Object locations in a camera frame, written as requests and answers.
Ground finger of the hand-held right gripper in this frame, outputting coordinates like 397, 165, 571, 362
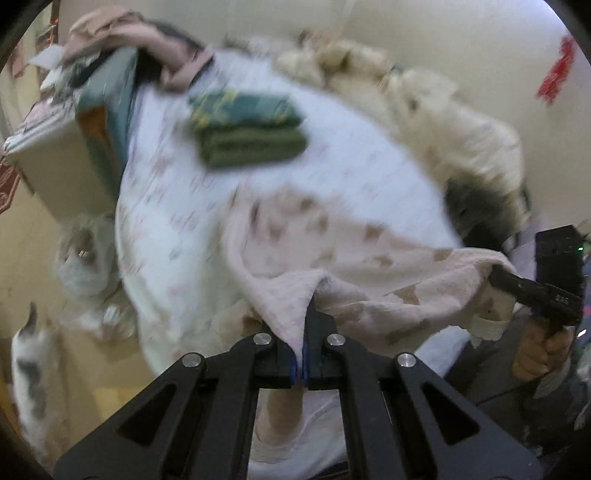
488, 267, 546, 308

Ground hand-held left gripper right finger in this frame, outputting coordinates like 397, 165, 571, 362
302, 294, 544, 480

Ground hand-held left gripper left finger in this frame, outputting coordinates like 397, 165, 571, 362
53, 322, 297, 480

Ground pink patterned pants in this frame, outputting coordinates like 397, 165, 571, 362
221, 184, 520, 464

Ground person's right hand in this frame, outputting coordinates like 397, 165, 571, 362
512, 318, 574, 382

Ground dark cloth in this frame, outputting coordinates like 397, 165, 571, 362
445, 178, 513, 252

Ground cream fluffy blanket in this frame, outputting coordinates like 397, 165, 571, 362
272, 39, 532, 222

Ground white printed bed sheet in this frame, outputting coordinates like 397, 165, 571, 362
113, 48, 468, 370

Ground folded olive green cloth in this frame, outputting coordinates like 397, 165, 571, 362
194, 126, 309, 169

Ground white plastic bag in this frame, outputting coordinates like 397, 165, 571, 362
53, 215, 123, 298

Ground white and grey cat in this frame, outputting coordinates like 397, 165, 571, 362
10, 302, 63, 450

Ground folded green plaid cloth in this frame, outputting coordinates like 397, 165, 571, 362
187, 90, 303, 130

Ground cardboard box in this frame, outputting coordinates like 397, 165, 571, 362
4, 99, 122, 219

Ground teal box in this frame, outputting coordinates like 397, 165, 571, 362
74, 46, 141, 185

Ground pink cloth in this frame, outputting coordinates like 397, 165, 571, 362
62, 7, 215, 92

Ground red wall decoration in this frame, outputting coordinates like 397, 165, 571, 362
536, 37, 578, 108

